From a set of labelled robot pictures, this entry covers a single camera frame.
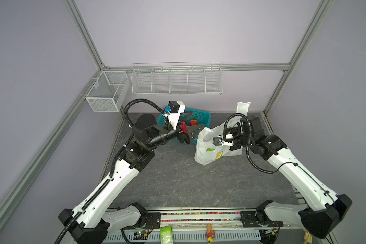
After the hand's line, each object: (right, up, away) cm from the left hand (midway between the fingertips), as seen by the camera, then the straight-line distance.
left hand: (197, 122), depth 56 cm
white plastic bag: (+7, -11, +16) cm, 20 cm away
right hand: (+14, -4, +18) cm, 23 cm away
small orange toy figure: (+7, -50, +12) cm, 52 cm away
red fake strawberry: (0, +2, +53) cm, 53 cm away
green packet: (-14, -51, +12) cm, 54 cm away
